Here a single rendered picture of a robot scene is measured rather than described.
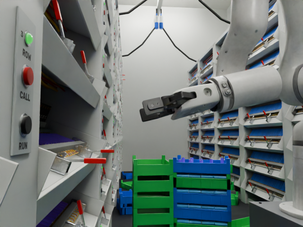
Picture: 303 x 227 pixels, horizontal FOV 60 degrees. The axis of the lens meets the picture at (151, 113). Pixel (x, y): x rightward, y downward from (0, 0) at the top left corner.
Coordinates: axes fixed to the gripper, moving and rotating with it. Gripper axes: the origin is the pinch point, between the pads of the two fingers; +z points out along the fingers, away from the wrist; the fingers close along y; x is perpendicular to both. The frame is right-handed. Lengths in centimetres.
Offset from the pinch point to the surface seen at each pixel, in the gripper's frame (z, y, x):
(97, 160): 12.8, -12.3, -8.9
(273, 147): -103, 119, -21
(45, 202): 19.3, -22.2, -12.8
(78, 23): 10.7, 17.0, 35.2
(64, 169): 18.1, -12.3, -8.9
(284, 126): -105, 102, -9
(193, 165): -31, 83, -17
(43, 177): 17.8, -27.3, -10.3
